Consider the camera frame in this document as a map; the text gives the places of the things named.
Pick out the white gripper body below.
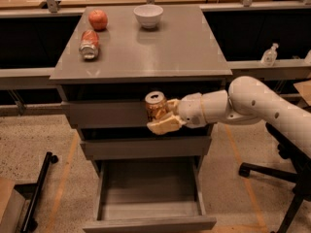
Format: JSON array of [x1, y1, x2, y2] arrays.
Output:
[[178, 93, 207, 128]]

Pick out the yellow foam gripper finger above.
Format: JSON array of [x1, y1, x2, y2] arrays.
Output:
[[147, 112, 186, 135], [167, 99, 180, 115]]

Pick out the orange patterned drink can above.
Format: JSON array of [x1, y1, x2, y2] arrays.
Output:
[[145, 91, 168, 121]]

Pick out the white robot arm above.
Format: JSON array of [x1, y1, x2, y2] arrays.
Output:
[[145, 76, 311, 156]]

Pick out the grey middle drawer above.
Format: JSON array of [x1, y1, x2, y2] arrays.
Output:
[[81, 136, 211, 160]]

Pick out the grey drawer cabinet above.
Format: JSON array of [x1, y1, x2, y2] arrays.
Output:
[[49, 5, 233, 177]]

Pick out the grey open bottom drawer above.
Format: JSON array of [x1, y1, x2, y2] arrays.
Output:
[[84, 157, 216, 233]]

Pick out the grey top drawer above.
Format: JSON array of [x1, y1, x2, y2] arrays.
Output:
[[60, 96, 225, 129]]

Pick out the red can lying sideways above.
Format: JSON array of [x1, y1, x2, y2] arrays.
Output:
[[79, 30, 99, 60]]

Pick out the clear sanitizer pump bottle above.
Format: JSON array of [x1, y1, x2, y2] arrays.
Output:
[[260, 43, 279, 67]]

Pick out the white ceramic bowl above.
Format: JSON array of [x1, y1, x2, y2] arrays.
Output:
[[133, 4, 163, 28]]

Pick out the red apple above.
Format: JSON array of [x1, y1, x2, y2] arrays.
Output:
[[88, 10, 108, 31]]

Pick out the black office chair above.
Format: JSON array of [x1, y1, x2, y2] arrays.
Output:
[[239, 123, 311, 233]]

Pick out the wooden box corner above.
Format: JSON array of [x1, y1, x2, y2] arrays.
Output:
[[0, 177, 25, 233]]

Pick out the black wheeled cart frame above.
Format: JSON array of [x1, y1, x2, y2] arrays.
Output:
[[15, 151, 58, 233]]

